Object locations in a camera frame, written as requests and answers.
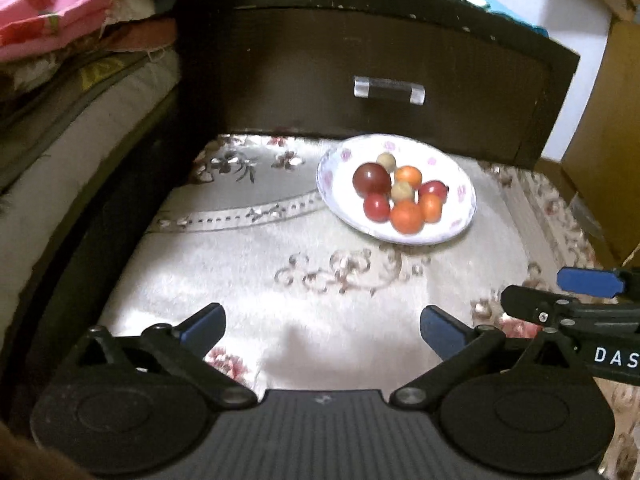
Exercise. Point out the beige round longan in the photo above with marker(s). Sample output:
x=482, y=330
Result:
x=386, y=161
x=402, y=191

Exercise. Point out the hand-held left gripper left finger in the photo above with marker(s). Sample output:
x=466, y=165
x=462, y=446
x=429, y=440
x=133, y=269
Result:
x=205, y=327

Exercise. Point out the small mandarin orange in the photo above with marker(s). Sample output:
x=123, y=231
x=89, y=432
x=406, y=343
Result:
x=408, y=175

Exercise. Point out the small red tomato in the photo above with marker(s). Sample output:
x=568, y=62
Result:
x=376, y=207
x=434, y=190

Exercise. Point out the dark wooden bed frame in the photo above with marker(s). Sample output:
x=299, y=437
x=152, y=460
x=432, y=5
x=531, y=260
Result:
x=100, y=240

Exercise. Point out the white floral bowl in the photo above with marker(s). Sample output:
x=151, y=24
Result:
x=440, y=227

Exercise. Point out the grey mattress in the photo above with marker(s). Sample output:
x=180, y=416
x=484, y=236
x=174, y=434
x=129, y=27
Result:
x=65, y=150

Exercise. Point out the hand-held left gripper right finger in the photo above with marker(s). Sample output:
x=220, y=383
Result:
x=439, y=329

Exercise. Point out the large dark red tomato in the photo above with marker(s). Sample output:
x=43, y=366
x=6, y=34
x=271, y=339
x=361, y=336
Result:
x=371, y=179

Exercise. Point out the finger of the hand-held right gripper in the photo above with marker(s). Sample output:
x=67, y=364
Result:
x=540, y=306
x=590, y=281

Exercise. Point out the dark wooden nightstand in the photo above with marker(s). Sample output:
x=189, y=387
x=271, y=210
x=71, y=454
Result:
x=280, y=70

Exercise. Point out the brown cardboard box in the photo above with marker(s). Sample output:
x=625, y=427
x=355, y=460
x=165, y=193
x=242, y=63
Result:
x=600, y=125

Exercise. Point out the pink floral blanket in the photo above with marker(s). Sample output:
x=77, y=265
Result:
x=50, y=15

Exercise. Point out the blue cloth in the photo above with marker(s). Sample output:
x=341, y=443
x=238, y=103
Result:
x=515, y=15

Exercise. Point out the floral beige table cloth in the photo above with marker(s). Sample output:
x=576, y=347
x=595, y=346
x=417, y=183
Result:
x=225, y=260

